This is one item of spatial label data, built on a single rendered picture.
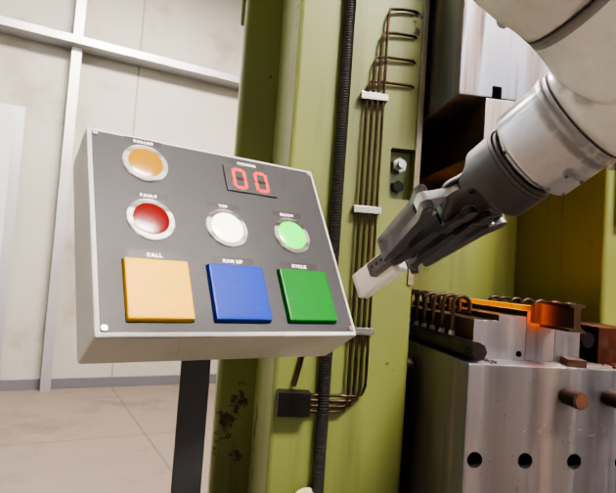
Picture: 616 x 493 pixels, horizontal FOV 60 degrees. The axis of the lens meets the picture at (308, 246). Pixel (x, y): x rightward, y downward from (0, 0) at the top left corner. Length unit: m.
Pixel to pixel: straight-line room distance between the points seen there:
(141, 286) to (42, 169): 4.14
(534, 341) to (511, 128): 0.60
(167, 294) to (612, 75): 0.46
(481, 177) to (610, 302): 0.82
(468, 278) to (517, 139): 1.04
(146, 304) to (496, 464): 0.61
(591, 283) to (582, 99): 0.87
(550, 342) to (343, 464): 0.44
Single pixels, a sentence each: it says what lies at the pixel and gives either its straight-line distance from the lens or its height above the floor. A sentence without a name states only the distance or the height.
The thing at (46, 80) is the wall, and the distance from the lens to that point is 4.88.
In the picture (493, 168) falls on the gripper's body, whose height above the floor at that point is 1.14.
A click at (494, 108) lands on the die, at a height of 1.35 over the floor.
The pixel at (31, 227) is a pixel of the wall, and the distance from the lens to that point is 4.69.
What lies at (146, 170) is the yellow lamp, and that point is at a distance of 0.71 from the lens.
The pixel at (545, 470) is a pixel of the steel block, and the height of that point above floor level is 0.75.
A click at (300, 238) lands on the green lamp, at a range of 0.75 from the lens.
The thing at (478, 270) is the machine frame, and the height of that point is 1.08.
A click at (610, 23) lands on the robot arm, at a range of 0.42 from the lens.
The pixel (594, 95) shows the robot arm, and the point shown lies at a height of 1.18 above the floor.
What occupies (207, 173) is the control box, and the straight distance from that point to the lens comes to 0.75.
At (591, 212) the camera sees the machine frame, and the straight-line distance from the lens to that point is 1.31.
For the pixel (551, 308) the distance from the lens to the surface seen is 0.99.
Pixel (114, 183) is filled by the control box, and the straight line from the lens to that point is 0.68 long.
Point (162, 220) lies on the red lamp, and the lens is 0.67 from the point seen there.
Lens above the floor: 1.04
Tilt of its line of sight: 3 degrees up
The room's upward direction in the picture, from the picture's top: 4 degrees clockwise
